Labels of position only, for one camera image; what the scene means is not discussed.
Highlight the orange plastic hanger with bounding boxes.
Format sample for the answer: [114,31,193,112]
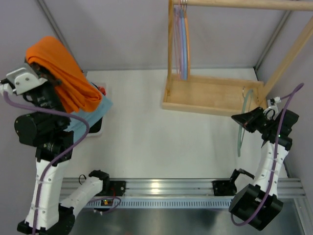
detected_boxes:
[183,2,191,80]

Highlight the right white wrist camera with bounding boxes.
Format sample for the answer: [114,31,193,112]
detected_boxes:
[263,96,281,120]

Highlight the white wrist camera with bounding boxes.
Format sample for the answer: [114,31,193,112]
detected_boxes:
[0,63,48,96]
[263,96,281,120]

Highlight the blue plastic hanger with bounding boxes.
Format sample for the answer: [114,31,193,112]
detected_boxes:
[179,5,187,81]

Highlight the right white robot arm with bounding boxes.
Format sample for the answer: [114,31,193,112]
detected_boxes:
[229,107,299,231]

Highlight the light blue folded cloth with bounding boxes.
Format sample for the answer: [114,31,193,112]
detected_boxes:
[65,95,113,142]

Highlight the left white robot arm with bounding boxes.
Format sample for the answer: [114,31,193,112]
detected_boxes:
[7,63,112,235]

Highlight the wooden clothes rack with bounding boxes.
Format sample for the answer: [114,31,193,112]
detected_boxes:
[162,0,313,116]

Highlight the red cloth in basket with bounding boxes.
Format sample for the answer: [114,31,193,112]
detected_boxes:
[97,86,106,95]

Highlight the purple plastic hanger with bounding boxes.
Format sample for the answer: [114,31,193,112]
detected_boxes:
[174,7,184,80]

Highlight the orange trousers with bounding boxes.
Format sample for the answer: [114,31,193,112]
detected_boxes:
[25,36,102,113]

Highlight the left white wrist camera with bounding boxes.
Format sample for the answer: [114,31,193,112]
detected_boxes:
[0,63,48,96]

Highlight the green plastic hanger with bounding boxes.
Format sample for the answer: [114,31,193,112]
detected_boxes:
[237,86,255,158]

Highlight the aluminium mounting rail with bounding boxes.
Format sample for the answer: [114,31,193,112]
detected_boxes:
[61,178,306,209]

